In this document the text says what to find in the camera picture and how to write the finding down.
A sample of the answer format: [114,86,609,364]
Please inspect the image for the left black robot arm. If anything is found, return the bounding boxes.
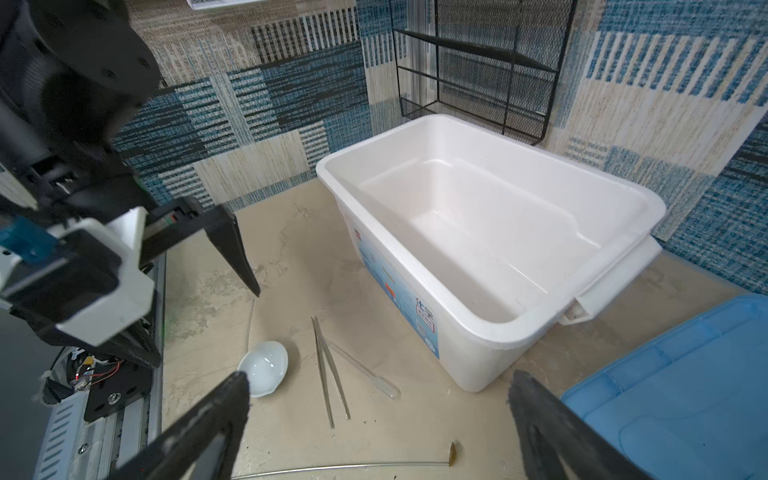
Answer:
[1,1,260,368]

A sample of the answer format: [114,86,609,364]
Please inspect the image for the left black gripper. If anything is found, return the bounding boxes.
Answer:
[11,196,262,370]

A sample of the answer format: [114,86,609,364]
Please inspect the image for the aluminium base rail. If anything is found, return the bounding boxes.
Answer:
[32,251,169,480]

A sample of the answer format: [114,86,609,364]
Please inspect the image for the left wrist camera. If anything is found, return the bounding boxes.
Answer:
[0,206,157,348]

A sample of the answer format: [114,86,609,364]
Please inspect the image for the white porcelain dish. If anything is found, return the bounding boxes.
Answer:
[238,341,289,398]

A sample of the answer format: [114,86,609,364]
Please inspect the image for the blue plastic lid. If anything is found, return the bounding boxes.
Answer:
[561,294,767,479]

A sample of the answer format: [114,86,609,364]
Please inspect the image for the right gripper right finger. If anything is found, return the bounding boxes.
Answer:
[509,370,649,479]

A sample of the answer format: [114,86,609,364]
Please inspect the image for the white plastic bin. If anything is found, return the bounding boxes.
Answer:
[316,115,666,393]

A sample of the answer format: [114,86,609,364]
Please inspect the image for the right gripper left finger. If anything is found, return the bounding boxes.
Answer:
[109,371,250,479]

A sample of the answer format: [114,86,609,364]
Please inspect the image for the black wire shelf rack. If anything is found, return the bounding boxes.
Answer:
[388,0,577,145]

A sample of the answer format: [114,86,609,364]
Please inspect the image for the metal tweezers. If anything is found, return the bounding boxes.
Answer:
[310,316,351,430]

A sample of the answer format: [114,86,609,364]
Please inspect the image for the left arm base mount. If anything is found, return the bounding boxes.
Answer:
[38,347,154,423]

